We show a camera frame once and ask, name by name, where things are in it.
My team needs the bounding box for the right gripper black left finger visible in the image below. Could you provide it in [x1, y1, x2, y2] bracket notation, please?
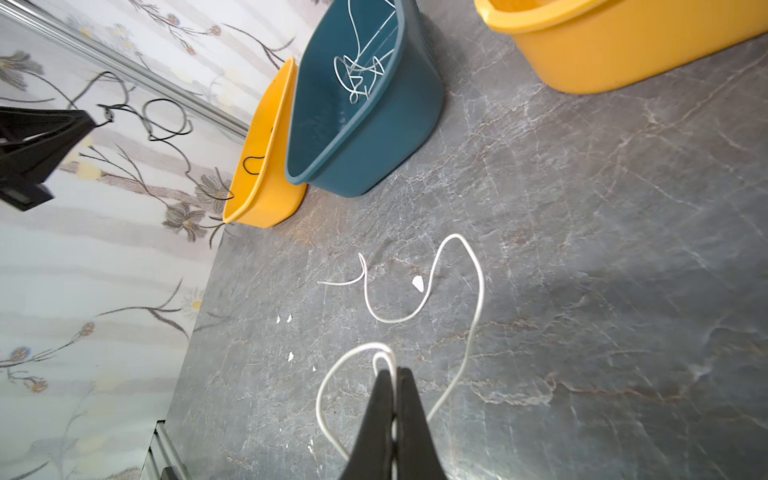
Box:
[340, 370, 396, 480]

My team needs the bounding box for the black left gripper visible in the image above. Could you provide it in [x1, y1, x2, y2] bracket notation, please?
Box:
[1, 107, 96, 211]

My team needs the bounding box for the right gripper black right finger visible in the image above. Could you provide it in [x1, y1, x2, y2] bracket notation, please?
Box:
[395, 368, 447, 480]

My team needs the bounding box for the white thin cable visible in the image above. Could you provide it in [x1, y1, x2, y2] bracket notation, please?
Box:
[314, 233, 486, 463]
[332, 0, 398, 104]

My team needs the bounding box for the white paper scrap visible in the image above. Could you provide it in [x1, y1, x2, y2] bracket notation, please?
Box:
[412, 275, 425, 293]

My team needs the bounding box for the left yellow plastic tray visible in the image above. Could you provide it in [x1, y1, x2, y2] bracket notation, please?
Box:
[223, 58, 307, 229]

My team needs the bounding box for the yellow plastic tray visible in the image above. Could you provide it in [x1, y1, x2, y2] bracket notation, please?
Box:
[474, 0, 767, 94]
[223, 58, 307, 229]

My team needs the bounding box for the teal plastic tray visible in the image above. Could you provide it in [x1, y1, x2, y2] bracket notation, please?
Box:
[285, 1, 443, 198]

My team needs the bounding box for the right yellow plastic tray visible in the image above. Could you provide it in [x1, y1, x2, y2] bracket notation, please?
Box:
[474, 0, 767, 94]

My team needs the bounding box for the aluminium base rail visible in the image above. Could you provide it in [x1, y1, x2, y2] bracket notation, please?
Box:
[140, 421, 190, 480]

